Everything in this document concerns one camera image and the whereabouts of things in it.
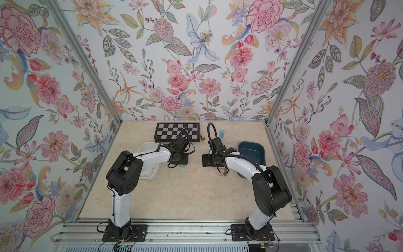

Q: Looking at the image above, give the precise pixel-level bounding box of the white storage bin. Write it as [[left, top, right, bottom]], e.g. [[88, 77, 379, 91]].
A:
[[138, 142, 161, 180]]

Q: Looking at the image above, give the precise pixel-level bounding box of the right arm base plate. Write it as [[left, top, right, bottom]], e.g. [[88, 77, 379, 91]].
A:
[[229, 224, 276, 242]]

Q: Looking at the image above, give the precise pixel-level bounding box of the aluminium corner post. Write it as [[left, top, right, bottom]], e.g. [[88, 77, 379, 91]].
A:
[[264, 1, 331, 127], [44, 0, 123, 127]]

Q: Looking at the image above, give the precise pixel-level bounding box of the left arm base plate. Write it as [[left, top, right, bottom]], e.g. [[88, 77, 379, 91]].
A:
[[102, 219, 148, 243]]

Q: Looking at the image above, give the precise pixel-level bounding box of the aluminium corner post right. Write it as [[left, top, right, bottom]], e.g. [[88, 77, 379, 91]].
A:
[[264, 1, 331, 127]]

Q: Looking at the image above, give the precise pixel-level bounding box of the dark teal storage bin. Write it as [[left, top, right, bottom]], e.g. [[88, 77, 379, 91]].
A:
[[238, 141, 266, 166]]

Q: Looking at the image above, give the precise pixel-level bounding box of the black chessboard box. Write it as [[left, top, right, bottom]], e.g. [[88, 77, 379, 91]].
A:
[[154, 122, 200, 143]]

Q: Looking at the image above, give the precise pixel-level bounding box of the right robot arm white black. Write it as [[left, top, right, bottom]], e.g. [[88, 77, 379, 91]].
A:
[[202, 137, 292, 236]]

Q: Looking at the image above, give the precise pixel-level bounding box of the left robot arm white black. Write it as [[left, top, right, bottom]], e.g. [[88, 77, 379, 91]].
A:
[[106, 137, 195, 228]]

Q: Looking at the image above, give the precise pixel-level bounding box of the aluminium corner post left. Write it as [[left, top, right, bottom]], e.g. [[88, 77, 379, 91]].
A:
[[44, 0, 123, 127]]

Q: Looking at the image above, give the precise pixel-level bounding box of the aluminium front rail frame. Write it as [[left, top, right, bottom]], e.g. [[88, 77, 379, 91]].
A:
[[50, 205, 324, 252]]

